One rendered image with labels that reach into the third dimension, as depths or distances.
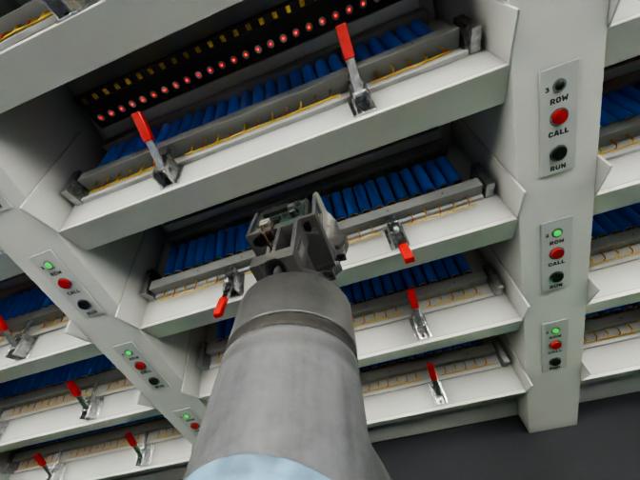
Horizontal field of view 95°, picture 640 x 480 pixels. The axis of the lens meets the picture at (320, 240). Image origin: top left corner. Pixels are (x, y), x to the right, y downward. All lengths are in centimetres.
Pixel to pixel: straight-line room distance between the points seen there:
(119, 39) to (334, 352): 39
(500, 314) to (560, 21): 40
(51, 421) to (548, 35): 108
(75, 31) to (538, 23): 48
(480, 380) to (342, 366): 58
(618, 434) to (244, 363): 82
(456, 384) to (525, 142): 49
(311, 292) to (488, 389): 58
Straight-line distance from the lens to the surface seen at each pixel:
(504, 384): 74
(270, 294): 20
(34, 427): 100
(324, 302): 20
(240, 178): 40
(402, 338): 57
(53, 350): 74
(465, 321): 58
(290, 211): 28
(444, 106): 40
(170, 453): 94
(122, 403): 82
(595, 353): 80
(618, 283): 67
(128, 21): 43
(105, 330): 63
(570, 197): 51
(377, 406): 73
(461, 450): 84
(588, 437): 89
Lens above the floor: 76
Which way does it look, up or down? 26 degrees down
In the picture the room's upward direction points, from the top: 22 degrees counter-clockwise
